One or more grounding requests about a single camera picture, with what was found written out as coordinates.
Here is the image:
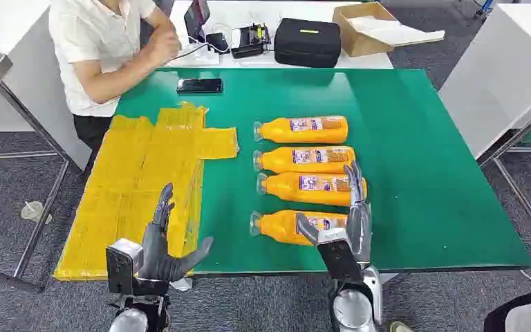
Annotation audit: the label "black smartphone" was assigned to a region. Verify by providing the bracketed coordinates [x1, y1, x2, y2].
[176, 77, 224, 95]

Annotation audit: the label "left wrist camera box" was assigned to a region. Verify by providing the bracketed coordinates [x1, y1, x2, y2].
[105, 238, 145, 295]

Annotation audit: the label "white power strip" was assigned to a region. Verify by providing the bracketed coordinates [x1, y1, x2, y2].
[169, 42, 221, 68]

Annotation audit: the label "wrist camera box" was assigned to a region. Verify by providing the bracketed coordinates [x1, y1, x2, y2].
[315, 228, 365, 284]
[105, 238, 145, 295]

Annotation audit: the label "person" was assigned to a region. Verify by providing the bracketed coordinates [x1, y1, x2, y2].
[48, 0, 183, 158]

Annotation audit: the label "small black adapter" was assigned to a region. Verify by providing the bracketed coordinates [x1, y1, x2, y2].
[205, 32, 231, 55]

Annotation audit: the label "cardboard box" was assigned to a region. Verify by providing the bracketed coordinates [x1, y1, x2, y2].
[332, 1, 446, 59]

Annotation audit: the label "orange drink bottle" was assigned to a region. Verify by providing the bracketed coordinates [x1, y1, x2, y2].
[252, 145, 357, 175]
[256, 172, 368, 208]
[249, 210, 350, 247]
[252, 115, 349, 145]

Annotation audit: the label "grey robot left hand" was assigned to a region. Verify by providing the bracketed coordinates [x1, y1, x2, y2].
[138, 183, 214, 283]

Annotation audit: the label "clear plastic cup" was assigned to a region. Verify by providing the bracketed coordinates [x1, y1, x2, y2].
[20, 201, 54, 226]

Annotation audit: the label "yellow sheet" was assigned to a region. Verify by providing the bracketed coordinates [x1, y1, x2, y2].
[53, 101, 241, 282]

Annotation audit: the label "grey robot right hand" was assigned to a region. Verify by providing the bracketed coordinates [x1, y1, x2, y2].
[295, 161, 373, 266]

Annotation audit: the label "person's right hand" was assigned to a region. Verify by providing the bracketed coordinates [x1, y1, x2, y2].
[148, 29, 183, 68]

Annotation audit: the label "black tablet screen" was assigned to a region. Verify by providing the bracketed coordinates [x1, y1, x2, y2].
[183, 0, 212, 44]

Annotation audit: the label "black carry case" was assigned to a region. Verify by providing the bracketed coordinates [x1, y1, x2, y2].
[273, 17, 342, 69]

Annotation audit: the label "black label printer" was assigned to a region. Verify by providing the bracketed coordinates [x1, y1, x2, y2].
[230, 24, 272, 59]

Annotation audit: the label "black power cable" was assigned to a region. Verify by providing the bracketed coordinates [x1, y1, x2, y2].
[169, 41, 223, 63]

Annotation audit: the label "white side table, metal legs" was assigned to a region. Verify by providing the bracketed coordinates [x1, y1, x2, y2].
[438, 3, 531, 262]
[0, 0, 93, 294]

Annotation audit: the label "green table mat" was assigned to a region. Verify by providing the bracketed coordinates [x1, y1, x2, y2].
[114, 67, 531, 276]

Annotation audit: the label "blue metal frame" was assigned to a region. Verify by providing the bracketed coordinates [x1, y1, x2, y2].
[474, 0, 496, 18]

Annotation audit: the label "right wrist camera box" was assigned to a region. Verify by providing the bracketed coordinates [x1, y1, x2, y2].
[315, 228, 365, 284]

